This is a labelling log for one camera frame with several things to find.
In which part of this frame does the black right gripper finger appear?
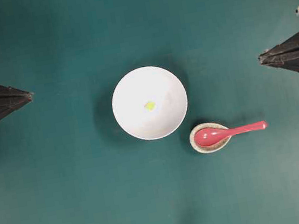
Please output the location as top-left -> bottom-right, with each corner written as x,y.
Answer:
258,32 -> 299,60
258,54 -> 299,73

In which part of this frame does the red plastic soup spoon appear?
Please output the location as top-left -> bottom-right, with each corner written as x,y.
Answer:
194,121 -> 268,147

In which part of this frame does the speckled ceramic spoon rest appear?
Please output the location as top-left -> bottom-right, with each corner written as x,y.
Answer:
189,122 -> 231,154

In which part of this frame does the white round bowl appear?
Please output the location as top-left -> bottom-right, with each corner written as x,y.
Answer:
112,66 -> 188,140

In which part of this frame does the yellow hexagonal prism block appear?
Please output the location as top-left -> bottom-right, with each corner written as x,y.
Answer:
144,101 -> 156,111

